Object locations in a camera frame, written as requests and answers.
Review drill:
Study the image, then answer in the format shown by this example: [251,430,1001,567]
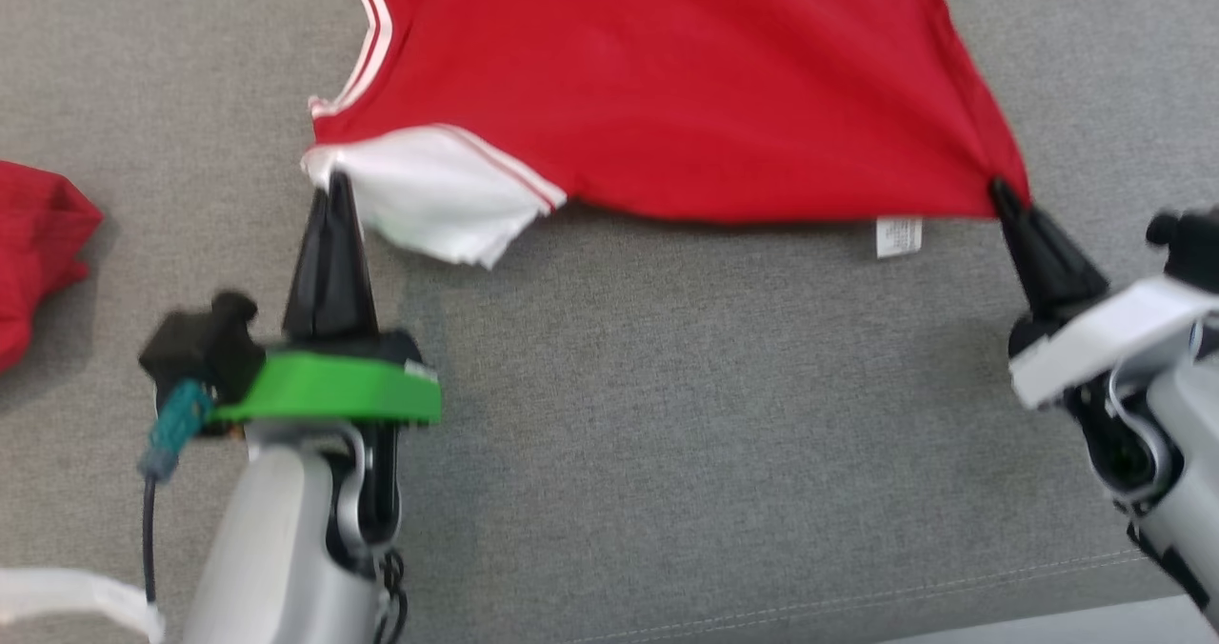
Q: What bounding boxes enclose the teal plug left camera cable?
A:
[138,380,214,607]

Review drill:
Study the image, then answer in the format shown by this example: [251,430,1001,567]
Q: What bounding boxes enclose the red white numbered jersey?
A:
[301,0,1033,270]

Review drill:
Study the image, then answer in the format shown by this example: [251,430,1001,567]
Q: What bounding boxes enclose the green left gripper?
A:
[210,171,443,428]

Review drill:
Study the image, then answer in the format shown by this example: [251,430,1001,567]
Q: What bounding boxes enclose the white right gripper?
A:
[990,179,1219,413]

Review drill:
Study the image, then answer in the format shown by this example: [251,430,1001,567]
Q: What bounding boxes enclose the red shorts with white stripe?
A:
[0,160,105,374]

